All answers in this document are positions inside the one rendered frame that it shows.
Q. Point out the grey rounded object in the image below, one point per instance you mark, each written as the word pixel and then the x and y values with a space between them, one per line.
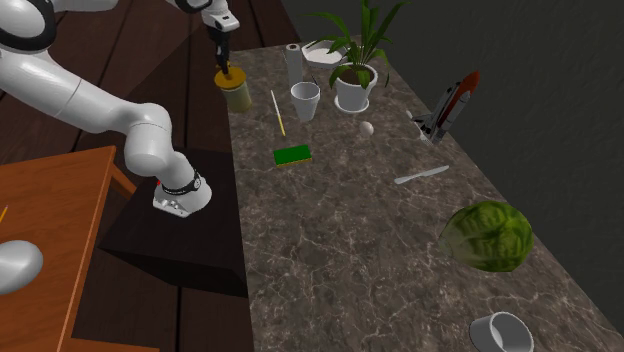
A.
pixel 17 265

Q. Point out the yellow and white pencil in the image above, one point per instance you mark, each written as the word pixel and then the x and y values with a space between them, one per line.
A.
pixel 278 113

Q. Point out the orange wooden table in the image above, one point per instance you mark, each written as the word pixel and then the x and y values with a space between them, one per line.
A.
pixel 53 219

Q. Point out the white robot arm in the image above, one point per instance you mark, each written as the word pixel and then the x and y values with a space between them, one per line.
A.
pixel 97 109

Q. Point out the grey cylindrical cup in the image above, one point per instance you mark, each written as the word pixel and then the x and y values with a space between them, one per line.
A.
pixel 502 334

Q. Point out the green plant in white pot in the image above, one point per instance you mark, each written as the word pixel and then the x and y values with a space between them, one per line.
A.
pixel 355 83

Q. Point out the white cup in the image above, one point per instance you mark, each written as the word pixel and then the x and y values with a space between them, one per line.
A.
pixel 305 100

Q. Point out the space shuttle model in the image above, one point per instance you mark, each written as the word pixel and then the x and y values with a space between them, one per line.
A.
pixel 446 109

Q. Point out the white egg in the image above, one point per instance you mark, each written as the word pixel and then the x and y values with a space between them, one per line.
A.
pixel 366 128

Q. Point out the green cabbage head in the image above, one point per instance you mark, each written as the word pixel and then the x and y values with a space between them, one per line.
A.
pixel 486 236

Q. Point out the white octagonal dish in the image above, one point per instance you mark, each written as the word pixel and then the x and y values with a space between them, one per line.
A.
pixel 322 53

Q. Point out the white paper towel roll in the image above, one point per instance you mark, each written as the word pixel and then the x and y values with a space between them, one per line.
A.
pixel 294 63

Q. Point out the jar with yellow lid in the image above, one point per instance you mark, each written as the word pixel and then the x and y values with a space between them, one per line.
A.
pixel 236 90

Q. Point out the green and yellow sponge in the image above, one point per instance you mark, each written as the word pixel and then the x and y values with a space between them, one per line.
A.
pixel 292 155

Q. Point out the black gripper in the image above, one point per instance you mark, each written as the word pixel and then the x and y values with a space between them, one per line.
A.
pixel 220 46

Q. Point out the dark robot stand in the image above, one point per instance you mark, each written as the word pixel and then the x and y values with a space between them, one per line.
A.
pixel 195 234

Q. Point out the white knife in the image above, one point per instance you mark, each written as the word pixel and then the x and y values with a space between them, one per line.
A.
pixel 421 174

